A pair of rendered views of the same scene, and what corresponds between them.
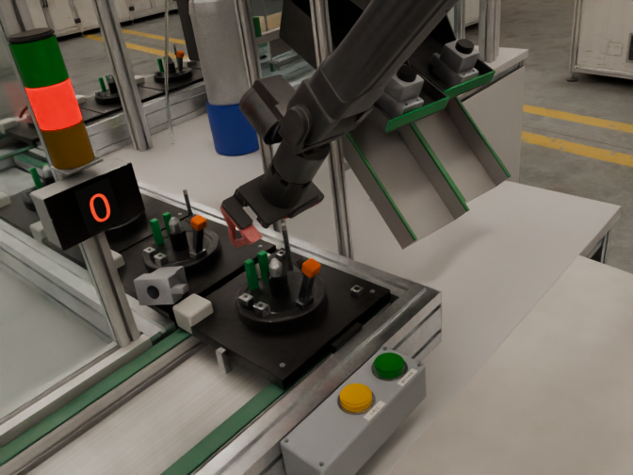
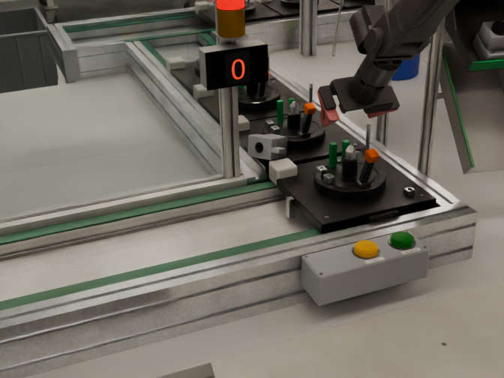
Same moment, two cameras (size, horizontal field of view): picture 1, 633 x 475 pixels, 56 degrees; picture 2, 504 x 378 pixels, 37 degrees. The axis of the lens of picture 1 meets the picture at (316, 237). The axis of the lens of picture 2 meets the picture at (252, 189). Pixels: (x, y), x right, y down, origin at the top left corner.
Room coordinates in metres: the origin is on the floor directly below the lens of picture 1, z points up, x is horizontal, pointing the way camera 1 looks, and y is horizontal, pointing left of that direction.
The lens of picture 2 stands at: (-0.50, -0.26, 1.64)
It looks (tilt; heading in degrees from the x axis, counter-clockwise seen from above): 28 degrees down; 23
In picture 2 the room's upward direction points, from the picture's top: 1 degrees counter-clockwise
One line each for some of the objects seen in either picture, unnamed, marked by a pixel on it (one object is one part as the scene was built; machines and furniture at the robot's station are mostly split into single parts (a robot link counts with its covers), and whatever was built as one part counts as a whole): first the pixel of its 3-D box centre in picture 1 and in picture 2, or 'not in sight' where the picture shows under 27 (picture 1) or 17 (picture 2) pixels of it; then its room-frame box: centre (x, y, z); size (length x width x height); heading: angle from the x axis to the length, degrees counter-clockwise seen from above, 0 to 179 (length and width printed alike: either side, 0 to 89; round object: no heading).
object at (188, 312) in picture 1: (193, 314); (283, 172); (0.76, 0.20, 0.97); 0.05 x 0.05 x 0.04; 44
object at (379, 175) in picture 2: (281, 297); (349, 178); (0.76, 0.07, 0.98); 0.14 x 0.14 x 0.02
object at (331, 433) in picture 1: (358, 417); (364, 266); (0.55, -0.02, 0.93); 0.21 x 0.07 x 0.06; 134
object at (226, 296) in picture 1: (283, 307); (349, 187); (0.76, 0.07, 0.96); 0.24 x 0.24 x 0.02; 44
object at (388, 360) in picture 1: (389, 367); (401, 241); (0.60, -0.07, 0.96); 0.04 x 0.04 x 0.02
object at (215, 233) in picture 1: (177, 236); (293, 118); (0.94, 0.24, 1.01); 0.24 x 0.24 x 0.13; 44
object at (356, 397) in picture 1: (356, 399); (366, 250); (0.55, -0.02, 0.96); 0.04 x 0.04 x 0.02
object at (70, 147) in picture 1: (68, 142); (231, 20); (0.71, 0.29, 1.28); 0.05 x 0.05 x 0.05
